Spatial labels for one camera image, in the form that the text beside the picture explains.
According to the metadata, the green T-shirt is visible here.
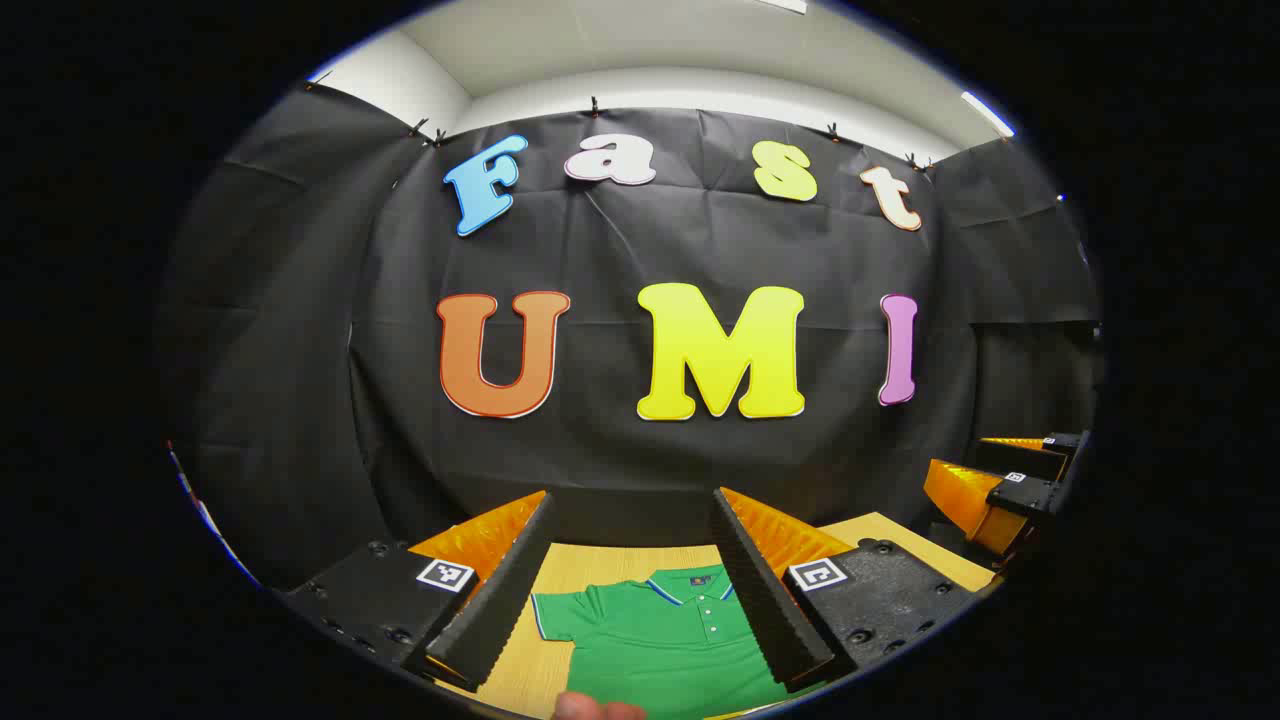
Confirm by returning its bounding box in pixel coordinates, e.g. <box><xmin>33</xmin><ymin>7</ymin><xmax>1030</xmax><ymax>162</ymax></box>
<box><xmin>530</xmin><ymin>565</ymin><xmax>816</xmax><ymax>720</ymax></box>

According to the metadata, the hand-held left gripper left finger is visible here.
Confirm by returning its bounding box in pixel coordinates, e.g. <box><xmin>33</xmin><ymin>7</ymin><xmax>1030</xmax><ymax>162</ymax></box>
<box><xmin>285</xmin><ymin>488</ymin><xmax>558</xmax><ymax>693</ymax></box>

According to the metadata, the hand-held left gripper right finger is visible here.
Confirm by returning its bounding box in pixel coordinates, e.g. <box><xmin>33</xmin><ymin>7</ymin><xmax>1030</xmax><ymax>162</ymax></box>
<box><xmin>708</xmin><ymin>487</ymin><xmax>987</xmax><ymax>696</ymax></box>

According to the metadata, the black backdrop cloth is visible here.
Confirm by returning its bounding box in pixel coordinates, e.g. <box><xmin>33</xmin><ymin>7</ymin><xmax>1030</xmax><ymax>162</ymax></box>
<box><xmin>160</xmin><ymin>82</ymin><xmax>1103</xmax><ymax>593</ymax></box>

